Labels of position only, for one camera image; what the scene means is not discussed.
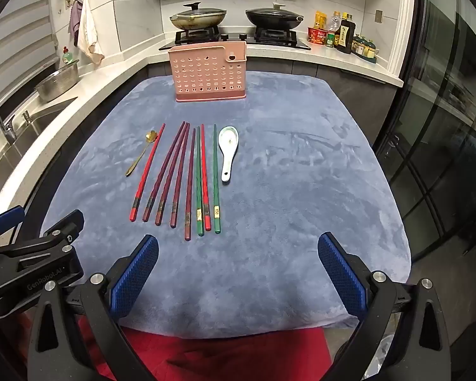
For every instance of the brown wall socket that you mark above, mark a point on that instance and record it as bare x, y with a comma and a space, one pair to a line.
379, 16

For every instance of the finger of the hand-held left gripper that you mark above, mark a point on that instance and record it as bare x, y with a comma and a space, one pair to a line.
65, 224
8, 216

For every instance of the white towel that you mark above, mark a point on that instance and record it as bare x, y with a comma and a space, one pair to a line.
88, 27

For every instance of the black-framed glass door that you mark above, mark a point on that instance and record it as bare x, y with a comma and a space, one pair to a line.
440, 107

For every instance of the white window blinds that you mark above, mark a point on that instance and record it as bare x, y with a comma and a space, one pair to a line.
20, 39

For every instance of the green condiment jar set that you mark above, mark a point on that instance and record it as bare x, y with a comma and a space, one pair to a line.
365, 47

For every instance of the black gas stove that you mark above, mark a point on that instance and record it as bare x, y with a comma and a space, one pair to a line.
269, 43

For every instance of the clear plastic bottle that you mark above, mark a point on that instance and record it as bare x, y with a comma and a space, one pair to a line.
334, 24

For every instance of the red cloth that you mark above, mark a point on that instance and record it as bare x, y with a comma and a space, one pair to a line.
222, 357

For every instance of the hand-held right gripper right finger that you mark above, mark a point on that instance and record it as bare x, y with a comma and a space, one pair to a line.
341, 274

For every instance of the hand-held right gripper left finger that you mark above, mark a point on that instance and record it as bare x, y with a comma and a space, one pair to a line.
137, 274

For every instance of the grey base cabinet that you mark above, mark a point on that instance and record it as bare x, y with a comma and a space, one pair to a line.
361, 99

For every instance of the gold flower spoon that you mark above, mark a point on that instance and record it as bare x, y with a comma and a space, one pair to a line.
150, 135

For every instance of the pink perforated utensil holder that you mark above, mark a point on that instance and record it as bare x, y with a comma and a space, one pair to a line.
198, 71

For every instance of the small green-capped jar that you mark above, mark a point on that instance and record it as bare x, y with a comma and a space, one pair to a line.
331, 40

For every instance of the yellow packet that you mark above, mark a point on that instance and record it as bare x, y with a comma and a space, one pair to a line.
320, 20

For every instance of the red instant noodle cup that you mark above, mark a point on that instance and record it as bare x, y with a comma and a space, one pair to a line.
317, 36

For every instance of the green chopstick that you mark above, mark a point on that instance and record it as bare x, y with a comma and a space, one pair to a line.
215, 174
199, 182

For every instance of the steel colander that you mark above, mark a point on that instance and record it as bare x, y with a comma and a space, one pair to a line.
57, 83

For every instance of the green dish soap bottle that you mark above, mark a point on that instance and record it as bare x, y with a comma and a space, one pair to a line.
68, 57

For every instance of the blue fleece mat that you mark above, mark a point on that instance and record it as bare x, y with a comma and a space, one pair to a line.
285, 206

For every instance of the black wok with lid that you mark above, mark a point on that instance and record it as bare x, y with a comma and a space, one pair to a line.
273, 18

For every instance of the steel faucet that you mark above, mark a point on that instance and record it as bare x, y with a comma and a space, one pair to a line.
6, 127

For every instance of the sink soap dispenser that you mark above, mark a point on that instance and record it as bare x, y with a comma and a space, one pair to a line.
26, 117

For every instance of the beige wok with glass lid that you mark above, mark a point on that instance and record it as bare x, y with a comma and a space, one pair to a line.
198, 18

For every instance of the white kitchen counter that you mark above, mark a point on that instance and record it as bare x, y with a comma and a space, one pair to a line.
115, 63

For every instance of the purple cloth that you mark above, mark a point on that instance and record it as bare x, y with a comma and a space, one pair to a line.
74, 18

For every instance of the steel sink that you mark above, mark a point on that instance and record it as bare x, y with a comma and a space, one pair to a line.
35, 125

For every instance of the dark sauce bottle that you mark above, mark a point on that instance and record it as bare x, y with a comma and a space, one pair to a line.
346, 35

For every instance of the white ceramic spoon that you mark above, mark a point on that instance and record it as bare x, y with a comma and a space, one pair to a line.
228, 139

